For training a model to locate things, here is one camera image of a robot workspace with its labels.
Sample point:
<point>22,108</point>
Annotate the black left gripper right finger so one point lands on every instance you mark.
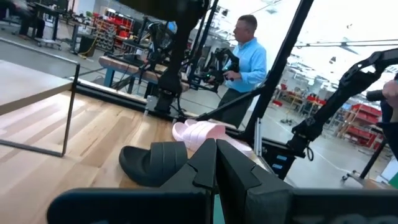
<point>245,193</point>

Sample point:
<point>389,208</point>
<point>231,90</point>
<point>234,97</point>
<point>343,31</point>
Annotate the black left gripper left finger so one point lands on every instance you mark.
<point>202,168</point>

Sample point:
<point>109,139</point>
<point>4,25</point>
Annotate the pink slide sandal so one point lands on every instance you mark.
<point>192,121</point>
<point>202,132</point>

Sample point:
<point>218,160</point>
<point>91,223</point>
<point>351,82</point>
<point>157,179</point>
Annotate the black background robot arm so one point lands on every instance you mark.
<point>160,39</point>

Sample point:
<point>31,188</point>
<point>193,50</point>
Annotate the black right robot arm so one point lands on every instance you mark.
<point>183,56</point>

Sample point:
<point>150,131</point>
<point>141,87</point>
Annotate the wooden shelf black metal legs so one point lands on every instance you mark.
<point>28,84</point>

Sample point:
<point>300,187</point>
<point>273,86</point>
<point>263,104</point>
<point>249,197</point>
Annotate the black control box blue labels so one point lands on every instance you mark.
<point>278,161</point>

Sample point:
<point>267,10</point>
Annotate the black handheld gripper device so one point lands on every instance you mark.
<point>219,67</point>

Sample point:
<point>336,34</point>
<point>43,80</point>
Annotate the person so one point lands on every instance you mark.
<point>248,65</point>
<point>31,26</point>
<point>391,93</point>

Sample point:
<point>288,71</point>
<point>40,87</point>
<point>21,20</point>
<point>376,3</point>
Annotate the wooden workbench blue legs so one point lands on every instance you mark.
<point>124,66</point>

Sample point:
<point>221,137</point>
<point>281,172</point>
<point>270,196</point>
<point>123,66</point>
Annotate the red storage shelving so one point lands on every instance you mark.
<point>362,124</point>

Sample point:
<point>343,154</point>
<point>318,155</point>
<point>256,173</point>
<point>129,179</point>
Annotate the red parts bin rack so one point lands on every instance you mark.
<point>119,26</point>

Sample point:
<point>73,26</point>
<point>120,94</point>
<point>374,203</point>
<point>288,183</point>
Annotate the black waste bin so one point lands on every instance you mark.
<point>87,46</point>

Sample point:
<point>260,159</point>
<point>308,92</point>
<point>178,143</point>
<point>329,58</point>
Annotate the black aluminium table frame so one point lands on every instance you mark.
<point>280,62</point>

